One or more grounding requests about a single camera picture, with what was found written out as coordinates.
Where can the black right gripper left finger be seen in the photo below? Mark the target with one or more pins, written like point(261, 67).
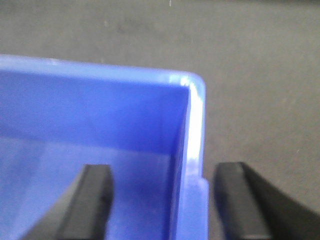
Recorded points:
point(83, 210)

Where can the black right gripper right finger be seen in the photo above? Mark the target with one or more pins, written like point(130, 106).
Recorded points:
point(251, 208)

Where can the blue plastic bin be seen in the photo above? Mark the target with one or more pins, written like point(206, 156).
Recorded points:
point(147, 124)

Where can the black conveyor belt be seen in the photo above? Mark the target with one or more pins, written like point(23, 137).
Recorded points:
point(259, 61)

